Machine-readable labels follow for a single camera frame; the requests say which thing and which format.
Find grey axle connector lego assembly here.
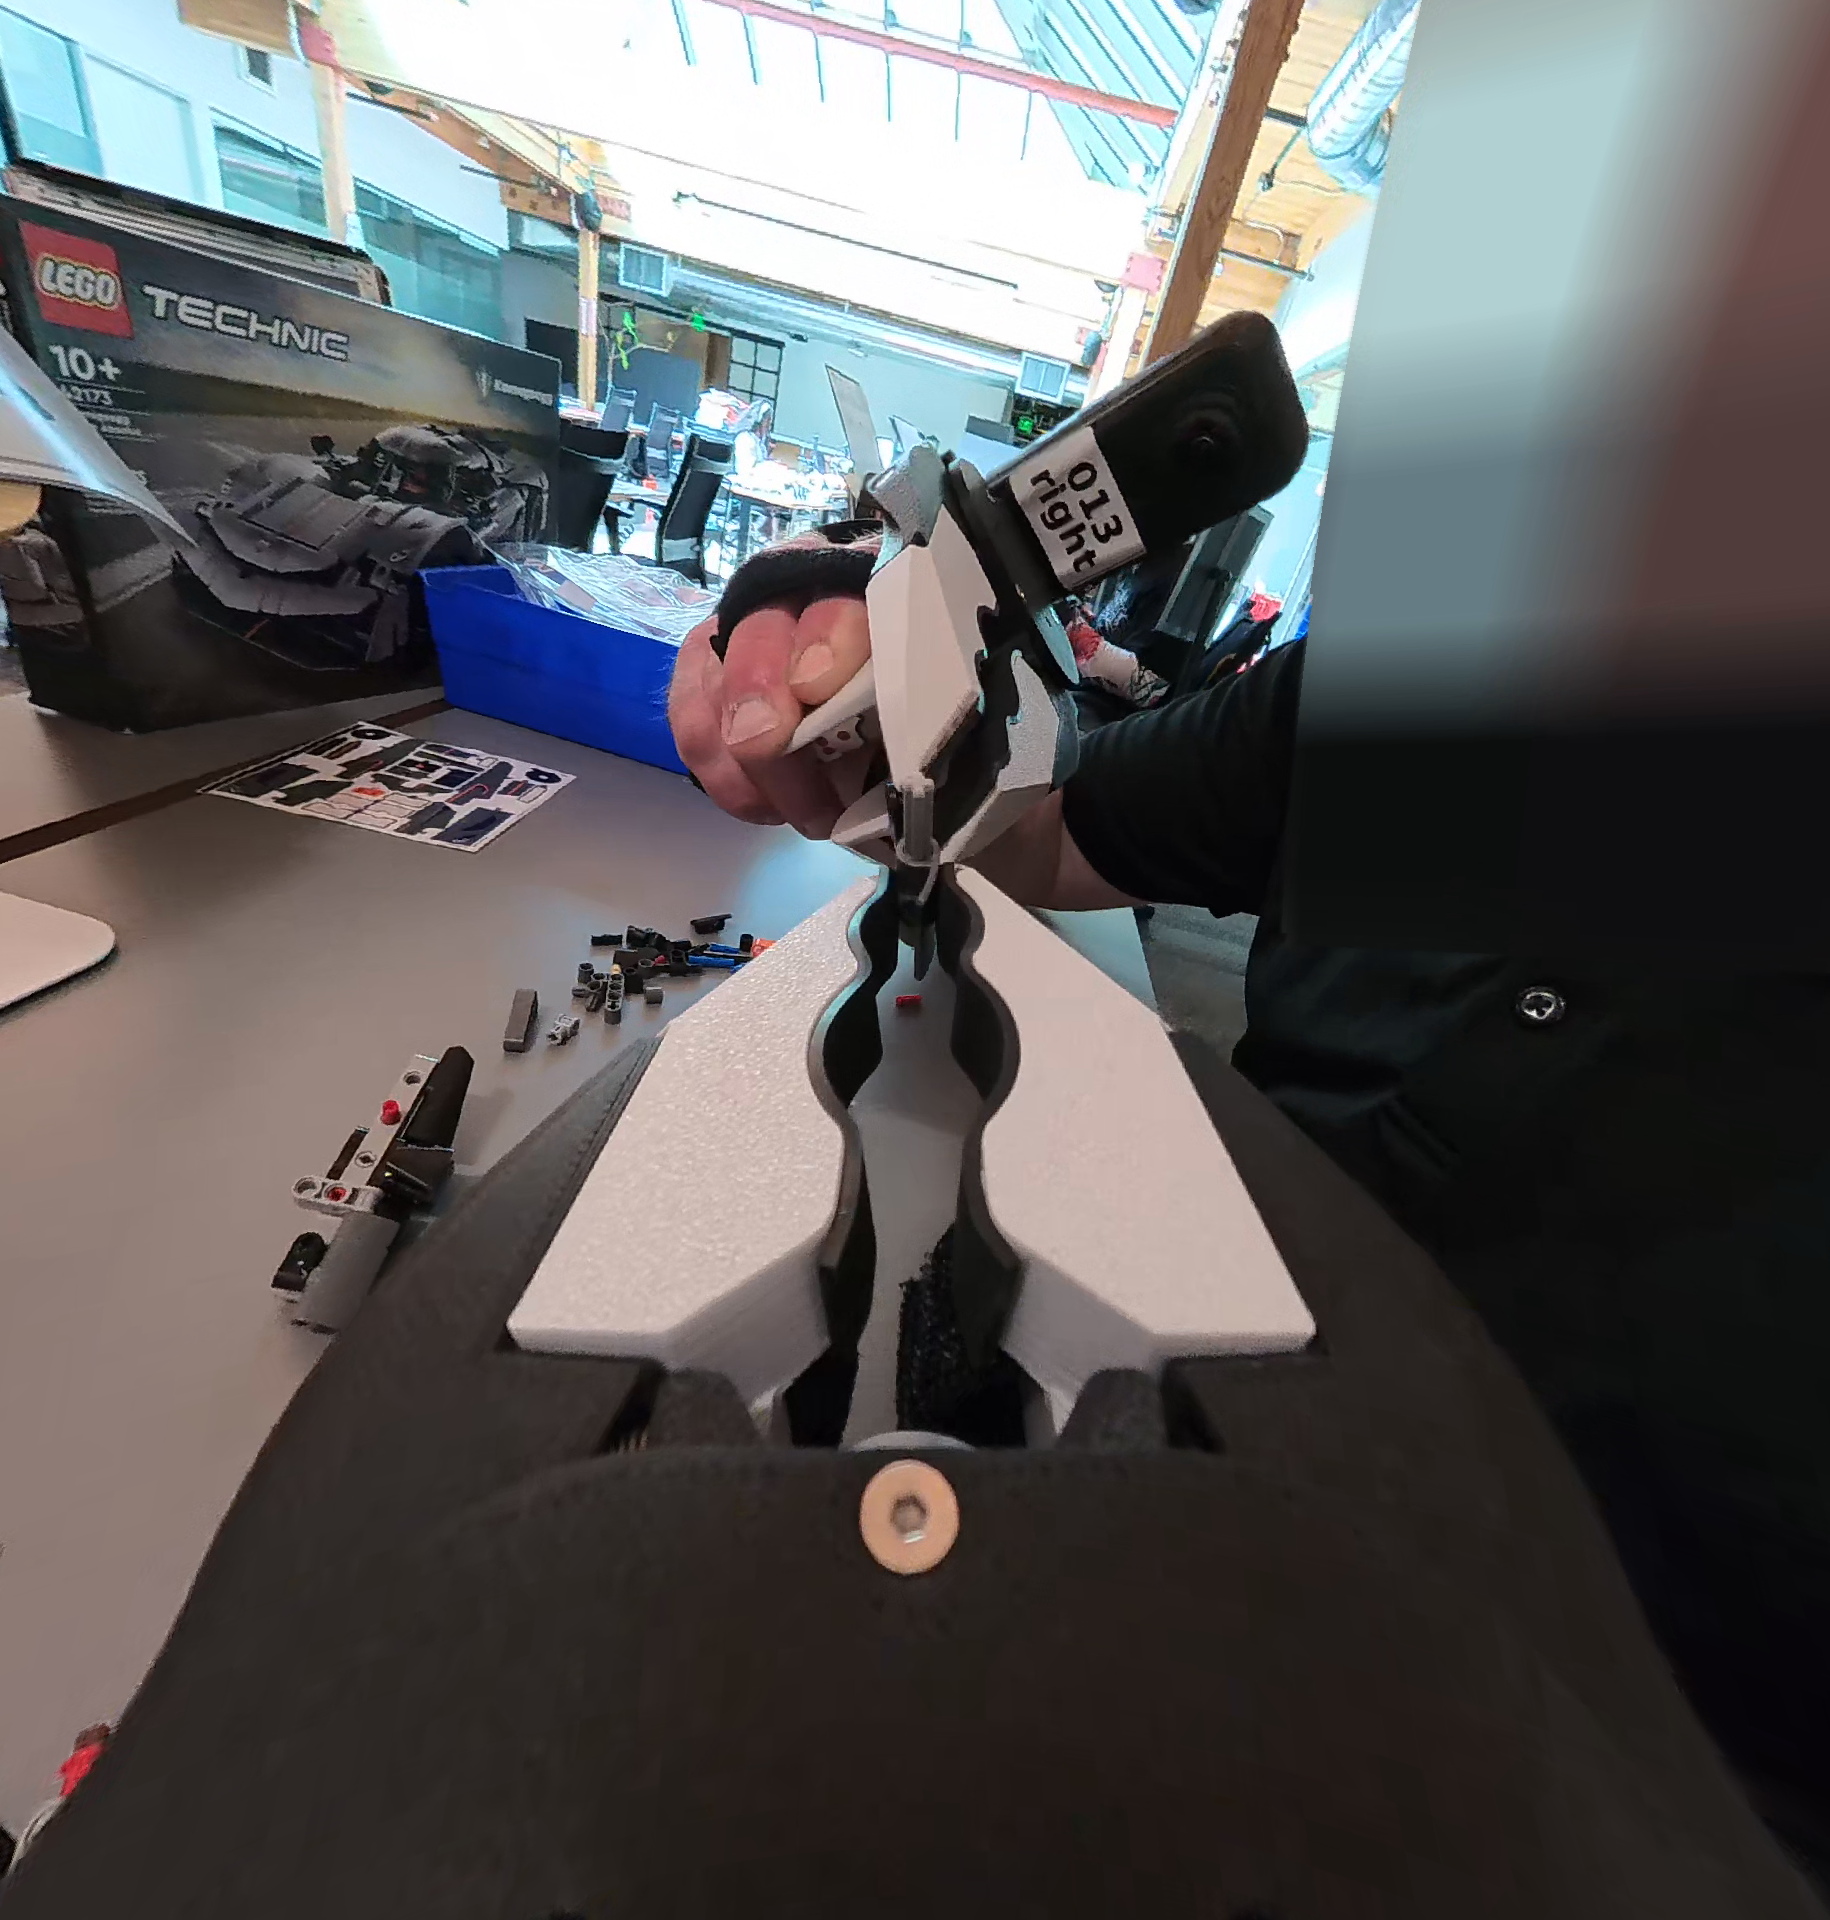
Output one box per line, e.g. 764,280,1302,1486
886,781,950,978

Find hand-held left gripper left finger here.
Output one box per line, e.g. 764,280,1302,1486
508,875,895,1443

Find white stand base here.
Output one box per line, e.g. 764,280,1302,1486
0,877,118,1036

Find red ceiling pipe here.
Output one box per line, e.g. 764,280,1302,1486
711,0,1179,129

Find person's right hand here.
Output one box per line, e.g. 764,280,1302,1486
672,591,895,843

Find black white sticker sheet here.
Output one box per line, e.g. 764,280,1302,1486
199,722,576,856

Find black lego set box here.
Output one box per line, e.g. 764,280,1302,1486
0,181,565,733

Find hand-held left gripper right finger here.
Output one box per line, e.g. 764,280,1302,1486
946,868,1321,1443

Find white instruction booklet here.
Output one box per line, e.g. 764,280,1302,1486
0,285,197,550

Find blue plastic bin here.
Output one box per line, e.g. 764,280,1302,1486
421,561,707,775

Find silver ventilation duct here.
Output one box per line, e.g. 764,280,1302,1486
1305,0,1420,160

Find pile of small lego pieces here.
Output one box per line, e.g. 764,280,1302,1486
571,907,774,1030

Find clear plastic bags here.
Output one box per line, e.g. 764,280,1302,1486
486,540,723,640

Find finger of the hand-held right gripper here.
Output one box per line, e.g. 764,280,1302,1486
932,682,1082,870
829,528,1008,870

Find black grey lego wing assembly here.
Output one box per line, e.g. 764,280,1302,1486
270,1046,478,1335

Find person's right forearm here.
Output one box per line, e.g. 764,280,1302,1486
996,796,1157,917

